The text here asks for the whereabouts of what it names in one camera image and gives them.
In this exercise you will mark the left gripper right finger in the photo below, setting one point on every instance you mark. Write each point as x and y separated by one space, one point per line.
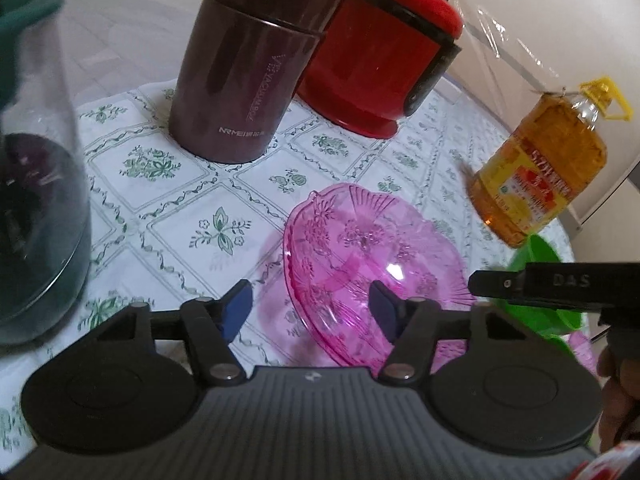
410 326

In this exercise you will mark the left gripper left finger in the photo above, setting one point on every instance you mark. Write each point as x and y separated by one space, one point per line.
209 327

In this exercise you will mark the green plastic bowl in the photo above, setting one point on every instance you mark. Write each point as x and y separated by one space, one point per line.
545 322

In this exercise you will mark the pink transparent plastic bowl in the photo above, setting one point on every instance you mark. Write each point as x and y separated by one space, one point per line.
343 238

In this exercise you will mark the right hand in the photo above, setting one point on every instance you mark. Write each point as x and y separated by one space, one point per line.
620 392

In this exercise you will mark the floral white green tablecloth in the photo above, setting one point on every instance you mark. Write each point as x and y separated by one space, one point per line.
168 226

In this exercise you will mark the yellow cooking oil bottle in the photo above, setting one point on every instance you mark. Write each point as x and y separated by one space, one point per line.
553 154

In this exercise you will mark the glass jar green lid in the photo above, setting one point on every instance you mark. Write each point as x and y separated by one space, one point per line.
45 211

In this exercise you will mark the dark purple vacuum flask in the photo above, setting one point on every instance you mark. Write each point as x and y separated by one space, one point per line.
240 71

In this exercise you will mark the red mini rice cooker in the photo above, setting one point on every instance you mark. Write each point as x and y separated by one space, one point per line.
378 62

